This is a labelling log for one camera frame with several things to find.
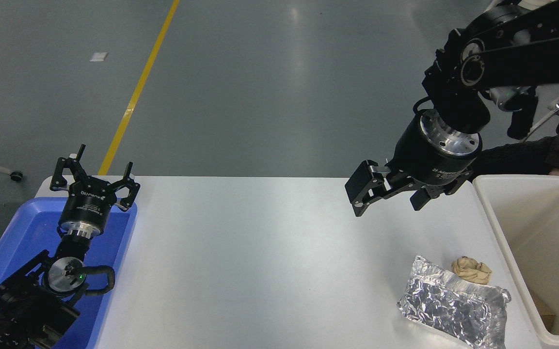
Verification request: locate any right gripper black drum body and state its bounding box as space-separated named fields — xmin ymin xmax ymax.
xmin=386 ymin=118 xmax=480 ymax=197

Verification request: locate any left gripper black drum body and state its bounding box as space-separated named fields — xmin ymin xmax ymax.
xmin=59 ymin=176 xmax=121 ymax=229

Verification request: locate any foil plate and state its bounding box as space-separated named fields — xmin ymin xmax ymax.
xmin=397 ymin=255 xmax=511 ymax=349

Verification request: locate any blue plastic tray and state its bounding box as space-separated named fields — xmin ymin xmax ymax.
xmin=0 ymin=196 xmax=138 ymax=349

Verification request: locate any crumpled tan paper ball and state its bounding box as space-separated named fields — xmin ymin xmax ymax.
xmin=451 ymin=256 xmax=493 ymax=285

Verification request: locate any person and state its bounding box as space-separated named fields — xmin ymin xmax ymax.
xmin=468 ymin=92 xmax=559 ymax=190

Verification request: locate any large pale plastic bin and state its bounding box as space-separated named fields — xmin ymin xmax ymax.
xmin=472 ymin=174 xmax=559 ymax=349

